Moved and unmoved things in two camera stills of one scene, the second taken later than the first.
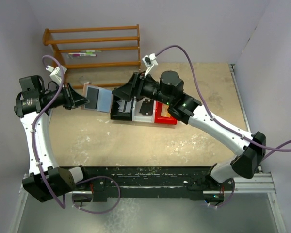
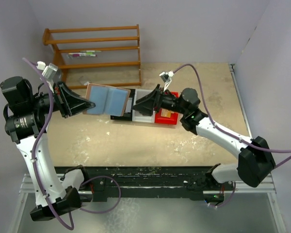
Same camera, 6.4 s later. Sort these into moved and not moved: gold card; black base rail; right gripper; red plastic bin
Moved: right gripper
Not moved: gold card; red plastic bin; black base rail
